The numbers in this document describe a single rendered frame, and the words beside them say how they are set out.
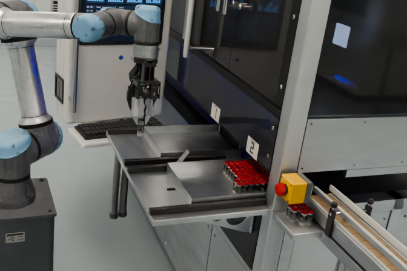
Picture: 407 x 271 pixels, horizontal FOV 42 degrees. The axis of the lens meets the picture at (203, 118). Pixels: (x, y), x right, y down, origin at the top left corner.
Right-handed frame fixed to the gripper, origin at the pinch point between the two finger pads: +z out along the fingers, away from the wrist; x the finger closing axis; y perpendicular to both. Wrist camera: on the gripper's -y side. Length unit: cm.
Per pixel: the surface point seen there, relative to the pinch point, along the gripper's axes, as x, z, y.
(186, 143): 30, 23, -36
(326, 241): 51, 30, 35
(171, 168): 14.7, 21.2, -8.6
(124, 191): 22, 72, -98
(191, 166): 24.0, 22.8, -12.9
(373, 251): 54, 25, 52
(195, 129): 38, 21, -47
